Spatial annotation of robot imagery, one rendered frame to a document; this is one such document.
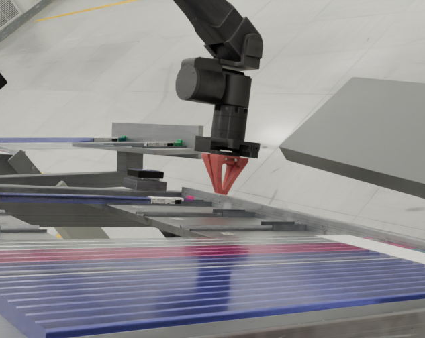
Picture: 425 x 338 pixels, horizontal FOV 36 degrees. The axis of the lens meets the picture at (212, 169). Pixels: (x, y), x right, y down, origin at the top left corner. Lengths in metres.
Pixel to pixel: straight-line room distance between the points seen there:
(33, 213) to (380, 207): 1.28
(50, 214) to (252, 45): 0.41
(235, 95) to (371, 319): 0.68
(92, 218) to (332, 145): 0.49
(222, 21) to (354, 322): 0.70
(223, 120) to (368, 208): 1.09
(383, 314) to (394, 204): 1.62
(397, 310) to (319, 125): 0.93
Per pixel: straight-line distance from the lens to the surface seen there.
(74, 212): 1.06
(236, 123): 1.07
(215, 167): 1.07
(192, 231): 0.79
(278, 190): 2.39
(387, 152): 1.19
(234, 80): 1.07
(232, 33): 1.07
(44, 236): 0.68
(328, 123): 1.36
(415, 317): 0.49
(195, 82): 1.02
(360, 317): 0.44
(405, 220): 2.00
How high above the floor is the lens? 1.25
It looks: 27 degrees down
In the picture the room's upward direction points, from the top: 34 degrees counter-clockwise
